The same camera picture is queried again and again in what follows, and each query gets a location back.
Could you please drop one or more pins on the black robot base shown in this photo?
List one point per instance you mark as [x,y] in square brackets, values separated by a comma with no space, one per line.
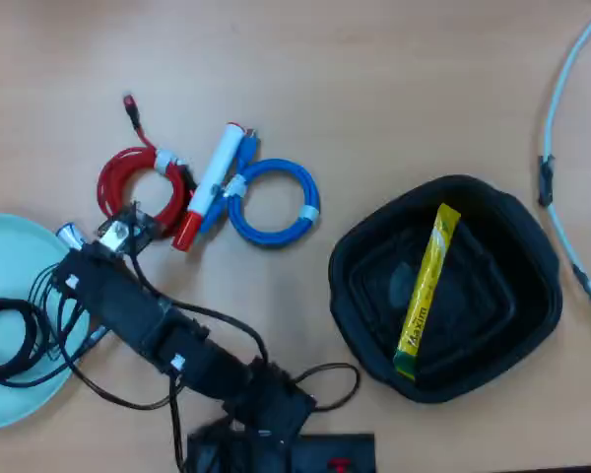
[315,451]

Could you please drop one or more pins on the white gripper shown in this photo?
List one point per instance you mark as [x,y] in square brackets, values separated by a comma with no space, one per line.
[113,237]

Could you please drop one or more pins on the light green plate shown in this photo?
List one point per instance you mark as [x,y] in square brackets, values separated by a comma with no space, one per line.
[10,251]

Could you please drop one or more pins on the black plastic tray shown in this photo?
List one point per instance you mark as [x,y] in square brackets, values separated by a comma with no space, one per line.
[478,315]

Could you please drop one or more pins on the yellow Maxim coffee stick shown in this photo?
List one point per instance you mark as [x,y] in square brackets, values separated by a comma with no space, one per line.
[426,290]

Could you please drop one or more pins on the black tape wrap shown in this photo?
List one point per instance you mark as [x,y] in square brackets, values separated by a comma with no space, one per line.
[546,182]

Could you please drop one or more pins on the white marker with red cap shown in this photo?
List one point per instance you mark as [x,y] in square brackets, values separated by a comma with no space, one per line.
[216,167]

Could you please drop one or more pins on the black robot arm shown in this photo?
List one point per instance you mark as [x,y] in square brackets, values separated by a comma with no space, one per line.
[128,305]

